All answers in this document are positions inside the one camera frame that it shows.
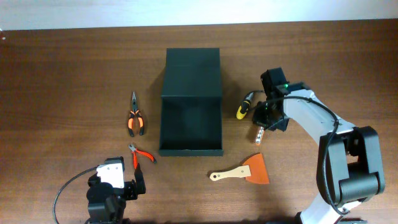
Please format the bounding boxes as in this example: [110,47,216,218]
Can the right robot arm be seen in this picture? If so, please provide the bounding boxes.
[252,68,386,223]

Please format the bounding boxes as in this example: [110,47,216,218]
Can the red handled side cutters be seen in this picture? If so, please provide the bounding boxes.
[128,144,157,169]

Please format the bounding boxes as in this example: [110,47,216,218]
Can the dark green open box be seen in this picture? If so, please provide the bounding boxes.
[159,48,223,157]

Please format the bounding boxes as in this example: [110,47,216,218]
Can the orange black needle-nose pliers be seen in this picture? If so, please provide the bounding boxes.
[127,91,146,138]

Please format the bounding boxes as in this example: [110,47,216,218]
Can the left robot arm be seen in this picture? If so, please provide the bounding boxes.
[86,162,146,224]

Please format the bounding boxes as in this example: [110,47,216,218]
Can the yellow black stubby screwdriver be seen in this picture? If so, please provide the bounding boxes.
[236,96,252,119]

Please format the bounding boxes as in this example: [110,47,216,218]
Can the orange socket bit holder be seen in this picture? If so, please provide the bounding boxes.
[254,126,265,146]

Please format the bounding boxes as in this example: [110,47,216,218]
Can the orange scraper wooden handle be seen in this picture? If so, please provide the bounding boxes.
[210,153,270,185]

